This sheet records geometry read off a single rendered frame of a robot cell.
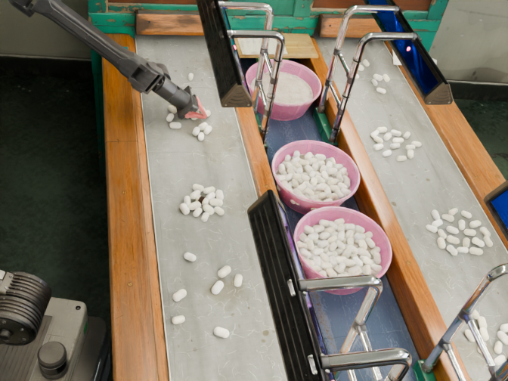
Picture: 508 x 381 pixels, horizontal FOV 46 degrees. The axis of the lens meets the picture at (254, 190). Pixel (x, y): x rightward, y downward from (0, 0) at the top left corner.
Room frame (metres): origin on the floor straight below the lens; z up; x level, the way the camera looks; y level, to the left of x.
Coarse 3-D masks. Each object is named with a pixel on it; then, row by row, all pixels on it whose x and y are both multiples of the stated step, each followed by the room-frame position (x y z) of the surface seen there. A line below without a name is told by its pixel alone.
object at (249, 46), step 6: (240, 42) 1.92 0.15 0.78; (246, 42) 1.93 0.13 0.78; (252, 42) 1.94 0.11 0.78; (258, 42) 1.94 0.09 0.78; (270, 42) 1.96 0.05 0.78; (276, 42) 1.97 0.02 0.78; (246, 48) 1.89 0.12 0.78; (252, 48) 1.90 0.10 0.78; (258, 48) 1.90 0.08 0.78; (270, 48) 1.92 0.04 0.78; (246, 54) 1.85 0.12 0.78
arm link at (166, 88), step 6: (162, 78) 1.45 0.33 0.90; (156, 84) 1.43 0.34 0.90; (162, 84) 1.43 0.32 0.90; (168, 84) 1.44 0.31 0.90; (174, 84) 1.46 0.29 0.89; (156, 90) 1.42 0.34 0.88; (162, 90) 1.42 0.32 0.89; (168, 90) 1.43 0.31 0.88; (174, 90) 1.44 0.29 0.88; (162, 96) 1.42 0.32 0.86; (168, 96) 1.42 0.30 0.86
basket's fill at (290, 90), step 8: (280, 72) 1.86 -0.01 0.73; (264, 80) 1.79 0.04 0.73; (280, 80) 1.80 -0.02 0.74; (288, 80) 1.81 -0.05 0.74; (296, 80) 1.83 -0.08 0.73; (264, 88) 1.74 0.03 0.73; (280, 88) 1.75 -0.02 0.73; (288, 88) 1.76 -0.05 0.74; (296, 88) 1.77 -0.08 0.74; (304, 88) 1.78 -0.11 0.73; (280, 96) 1.71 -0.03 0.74; (288, 96) 1.72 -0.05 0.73; (296, 96) 1.73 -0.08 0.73; (304, 96) 1.74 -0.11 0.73; (312, 96) 1.76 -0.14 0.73
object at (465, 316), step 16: (496, 272) 0.77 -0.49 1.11; (480, 288) 0.77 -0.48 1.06; (464, 304) 0.78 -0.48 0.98; (464, 320) 0.76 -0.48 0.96; (448, 336) 0.77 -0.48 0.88; (480, 336) 0.72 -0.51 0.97; (432, 352) 0.77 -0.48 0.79; (448, 352) 0.75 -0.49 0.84; (416, 368) 0.79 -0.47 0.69; (432, 368) 0.77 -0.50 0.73; (496, 368) 0.65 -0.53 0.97
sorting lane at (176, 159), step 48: (144, 48) 1.83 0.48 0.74; (192, 48) 1.88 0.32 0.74; (144, 96) 1.56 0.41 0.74; (192, 144) 1.37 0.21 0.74; (240, 144) 1.41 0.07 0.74; (192, 192) 1.17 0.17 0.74; (240, 192) 1.21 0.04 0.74; (192, 240) 1.00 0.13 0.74; (240, 240) 1.03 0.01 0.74; (192, 288) 0.86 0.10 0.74; (240, 288) 0.88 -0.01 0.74; (192, 336) 0.73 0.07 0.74; (240, 336) 0.75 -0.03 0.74
